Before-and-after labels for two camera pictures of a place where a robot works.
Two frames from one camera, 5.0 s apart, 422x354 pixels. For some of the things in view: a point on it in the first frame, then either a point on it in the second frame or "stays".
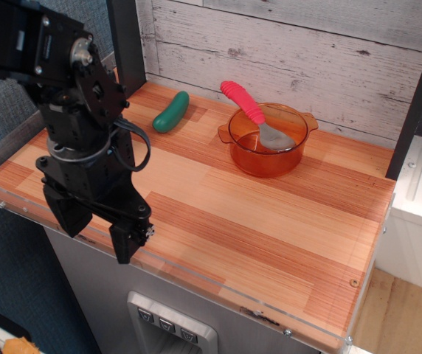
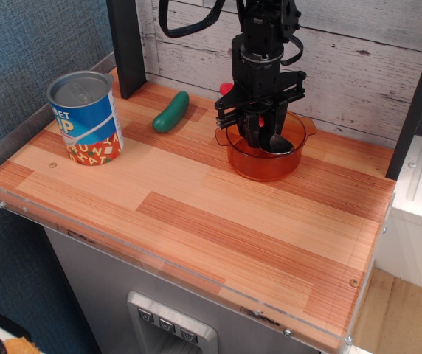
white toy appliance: (414, 244) stays
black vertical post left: (125, 45) stays
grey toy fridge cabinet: (137, 308) stays
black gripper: (83, 178) → (253, 85)
